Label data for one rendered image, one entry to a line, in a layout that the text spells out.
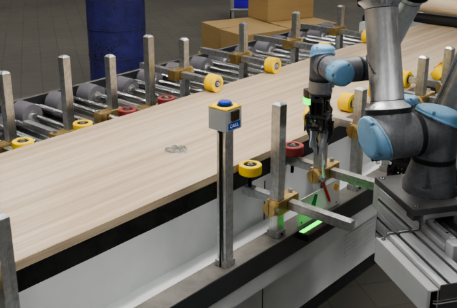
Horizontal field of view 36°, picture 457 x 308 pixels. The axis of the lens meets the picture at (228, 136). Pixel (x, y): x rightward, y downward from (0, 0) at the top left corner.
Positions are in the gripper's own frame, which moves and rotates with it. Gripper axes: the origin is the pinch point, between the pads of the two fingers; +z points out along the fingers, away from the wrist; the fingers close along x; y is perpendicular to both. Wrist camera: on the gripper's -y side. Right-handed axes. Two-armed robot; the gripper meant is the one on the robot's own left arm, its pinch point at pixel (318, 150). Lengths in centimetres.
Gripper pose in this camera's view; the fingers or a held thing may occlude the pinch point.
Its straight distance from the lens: 232.2
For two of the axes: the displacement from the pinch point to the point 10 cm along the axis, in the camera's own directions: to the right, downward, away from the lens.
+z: -0.1, 9.4, 3.3
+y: -3.6, 3.0, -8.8
